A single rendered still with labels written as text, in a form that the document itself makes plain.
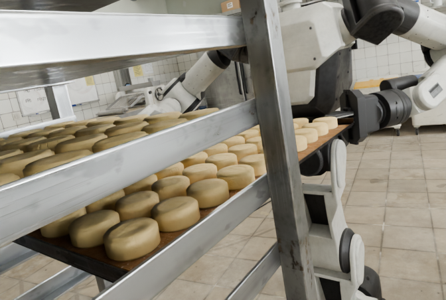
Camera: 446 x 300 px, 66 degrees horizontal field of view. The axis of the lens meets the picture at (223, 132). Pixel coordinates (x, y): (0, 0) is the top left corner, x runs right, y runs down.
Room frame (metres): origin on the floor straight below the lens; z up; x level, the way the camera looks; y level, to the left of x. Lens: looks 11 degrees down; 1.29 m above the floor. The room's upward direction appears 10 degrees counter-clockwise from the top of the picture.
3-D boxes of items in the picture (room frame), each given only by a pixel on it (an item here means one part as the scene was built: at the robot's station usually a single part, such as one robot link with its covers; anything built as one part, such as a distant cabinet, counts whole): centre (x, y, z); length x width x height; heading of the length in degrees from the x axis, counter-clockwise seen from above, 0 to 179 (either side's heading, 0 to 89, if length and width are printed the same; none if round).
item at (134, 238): (0.30, 0.10, 1.15); 0.05 x 0.05 x 0.02
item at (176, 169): (0.51, 0.09, 1.14); 0.05 x 0.05 x 0.02
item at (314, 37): (1.06, -0.29, 1.27); 0.34 x 0.30 x 0.36; 53
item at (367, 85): (4.70, -2.21, 0.38); 0.64 x 0.54 x 0.77; 152
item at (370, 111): (0.78, -0.34, 1.13); 0.12 x 0.10 x 0.13; 112
